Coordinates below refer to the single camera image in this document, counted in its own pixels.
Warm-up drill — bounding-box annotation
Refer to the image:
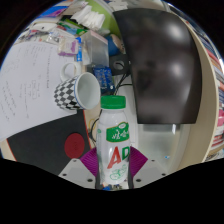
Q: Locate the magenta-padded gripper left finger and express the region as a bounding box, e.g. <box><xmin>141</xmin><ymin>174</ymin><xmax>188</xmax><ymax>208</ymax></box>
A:
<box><xmin>58</xmin><ymin>146</ymin><xmax>101</xmax><ymax>190</ymax></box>

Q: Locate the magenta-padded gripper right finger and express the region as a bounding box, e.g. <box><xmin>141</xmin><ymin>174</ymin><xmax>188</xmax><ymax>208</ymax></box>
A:
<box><xmin>127</xmin><ymin>145</ymin><xmax>168</xmax><ymax>190</ymax></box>

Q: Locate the white drink bottle green cap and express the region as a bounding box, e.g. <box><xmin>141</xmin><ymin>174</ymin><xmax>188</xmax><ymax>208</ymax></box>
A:
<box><xmin>95</xmin><ymin>95</ymin><xmax>132</xmax><ymax>188</ymax></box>

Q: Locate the flat round red coaster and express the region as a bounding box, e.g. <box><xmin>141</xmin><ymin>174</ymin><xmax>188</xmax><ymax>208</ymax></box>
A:
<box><xmin>63</xmin><ymin>132</ymin><xmax>86</xmax><ymax>160</ymax></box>

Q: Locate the black desk mat red edge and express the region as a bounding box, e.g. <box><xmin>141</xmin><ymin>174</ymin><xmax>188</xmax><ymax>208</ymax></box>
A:
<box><xmin>6</xmin><ymin>109</ymin><xmax>98</xmax><ymax>176</ymax></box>

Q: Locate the black white checkered mug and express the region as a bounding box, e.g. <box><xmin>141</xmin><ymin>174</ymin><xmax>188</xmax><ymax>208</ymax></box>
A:
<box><xmin>53</xmin><ymin>61</ymin><xmax>102</xmax><ymax>111</ymax></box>

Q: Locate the blue patterned box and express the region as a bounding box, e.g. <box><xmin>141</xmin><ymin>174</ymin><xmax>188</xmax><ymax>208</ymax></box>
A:
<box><xmin>91</xmin><ymin>65</ymin><xmax>116</xmax><ymax>96</ymax></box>

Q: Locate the black computer monitor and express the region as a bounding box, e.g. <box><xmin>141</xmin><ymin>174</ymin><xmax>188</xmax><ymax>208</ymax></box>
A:
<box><xmin>108</xmin><ymin>8</ymin><xmax>203</xmax><ymax>125</ymax></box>

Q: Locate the white paper sheet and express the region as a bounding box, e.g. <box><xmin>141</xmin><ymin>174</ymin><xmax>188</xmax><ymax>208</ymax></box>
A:
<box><xmin>0</xmin><ymin>39</ymin><xmax>83</xmax><ymax>143</ymax></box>

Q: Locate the clear plastic box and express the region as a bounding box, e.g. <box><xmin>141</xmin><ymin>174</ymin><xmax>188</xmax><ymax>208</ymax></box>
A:
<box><xmin>79</xmin><ymin>30</ymin><xmax>110</xmax><ymax>68</ymax></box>

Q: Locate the blue round container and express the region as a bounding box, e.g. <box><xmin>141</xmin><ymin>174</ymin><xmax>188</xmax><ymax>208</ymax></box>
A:
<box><xmin>105</xmin><ymin>33</ymin><xmax>124</xmax><ymax>58</ymax></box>

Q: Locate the small pink packet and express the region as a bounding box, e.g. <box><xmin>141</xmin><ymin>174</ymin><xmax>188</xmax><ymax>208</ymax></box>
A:
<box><xmin>58</xmin><ymin>34</ymin><xmax>81</xmax><ymax>58</ymax></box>

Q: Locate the stack of white napkins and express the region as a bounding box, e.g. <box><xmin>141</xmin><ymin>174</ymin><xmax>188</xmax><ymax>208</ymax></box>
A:
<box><xmin>69</xmin><ymin>4</ymin><xmax>106</xmax><ymax>33</ymax></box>

